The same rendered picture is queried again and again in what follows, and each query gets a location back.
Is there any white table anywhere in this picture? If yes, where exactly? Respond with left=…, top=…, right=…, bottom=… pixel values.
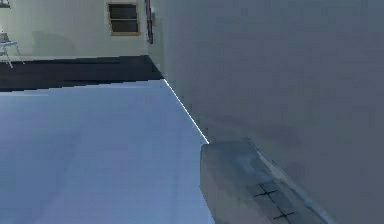
left=0, top=31, right=25, bottom=69

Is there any wood framed window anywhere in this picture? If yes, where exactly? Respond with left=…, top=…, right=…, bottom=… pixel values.
left=106, top=2, right=141, bottom=37

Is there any dark red framed picture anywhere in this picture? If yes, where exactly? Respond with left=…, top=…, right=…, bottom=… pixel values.
left=144, top=0, right=155, bottom=45

